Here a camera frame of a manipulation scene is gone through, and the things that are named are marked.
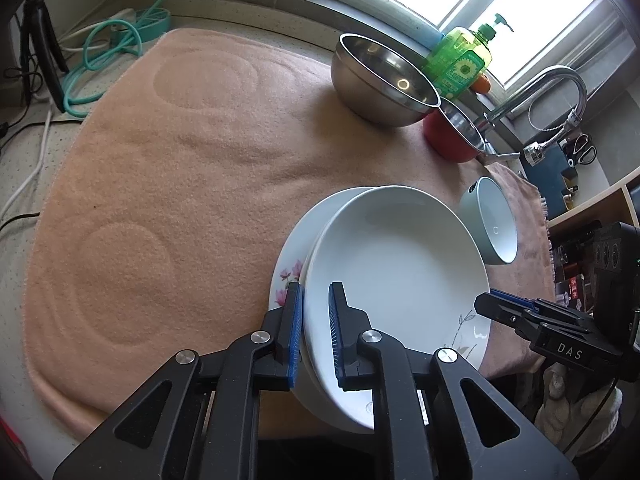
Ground floral plate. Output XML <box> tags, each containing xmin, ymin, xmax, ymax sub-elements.
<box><xmin>268</xmin><ymin>186</ymin><xmax>371</xmax><ymax>310</ymax></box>

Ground white plate grey branch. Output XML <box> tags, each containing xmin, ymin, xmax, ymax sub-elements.
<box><xmin>294</xmin><ymin>185</ymin><xmax>490</xmax><ymax>434</ymax></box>

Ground light blue ceramic bowl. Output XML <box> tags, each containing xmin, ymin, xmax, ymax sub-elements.
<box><xmin>457</xmin><ymin>177</ymin><xmax>518</xmax><ymax>266</ymax></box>

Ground red steel bowl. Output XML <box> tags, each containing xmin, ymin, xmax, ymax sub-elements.
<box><xmin>422</xmin><ymin>98</ymin><xmax>486</xmax><ymax>164</ymax></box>

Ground large steel bowl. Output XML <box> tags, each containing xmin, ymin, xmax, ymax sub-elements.
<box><xmin>331</xmin><ymin>32</ymin><xmax>440</xmax><ymax>128</ymax></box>

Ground chrome kitchen faucet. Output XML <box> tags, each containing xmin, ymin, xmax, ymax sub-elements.
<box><xmin>474</xmin><ymin>65</ymin><xmax>588</xmax><ymax>167</ymax></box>

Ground white work glove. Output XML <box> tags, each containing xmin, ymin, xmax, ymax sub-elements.
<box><xmin>535</xmin><ymin>363</ymin><xmax>624</xmax><ymax>458</ymax></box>

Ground black scissors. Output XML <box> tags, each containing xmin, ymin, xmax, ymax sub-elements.
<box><xmin>560</xmin><ymin>133</ymin><xmax>598</xmax><ymax>167</ymax></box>

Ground pink towel mat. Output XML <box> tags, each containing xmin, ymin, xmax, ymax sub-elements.
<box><xmin>23</xmin><ymin>28</ymin><xmax>554</xmax><ymax>439</ymax></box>

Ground orange fruit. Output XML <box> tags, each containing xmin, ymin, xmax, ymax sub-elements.
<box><xmin>469</xmin><ymin>74</ymin><xmax>491</xmax><ymax>94</ymax></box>

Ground green dish soap bottle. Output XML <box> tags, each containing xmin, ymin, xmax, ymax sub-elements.
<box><xmin>421</xmin><ymin>13</ymin><xmax>513</xmax><ymax>101</ymax></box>

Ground black tripod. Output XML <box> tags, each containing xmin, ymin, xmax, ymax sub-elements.
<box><xmin>20</xmin><ymin>0</ymin><xmax>70</xmax><ymax>112</ymax></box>

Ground window frame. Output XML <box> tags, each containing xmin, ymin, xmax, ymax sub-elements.
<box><xmin>276</xmin><ymin>0</ymin><xmax>640</xmax><ymax>111</ymax></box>

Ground white power cable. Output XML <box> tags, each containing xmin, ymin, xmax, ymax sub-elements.
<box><xmin>0</xmin><ymin>6</ymin><xmax>139</xmax><ymax>221</ymax></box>

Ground black cable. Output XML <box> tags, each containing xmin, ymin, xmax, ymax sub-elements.
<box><xmin>0</xmin><ymin>211</ymin><xmax>42</xmax><ymax>233</ymax></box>

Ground teal hose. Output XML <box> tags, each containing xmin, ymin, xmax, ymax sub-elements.
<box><xmin>62</xmin><ymin>0</ymin><xmax>202</xmax><ymax>120</ymax></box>

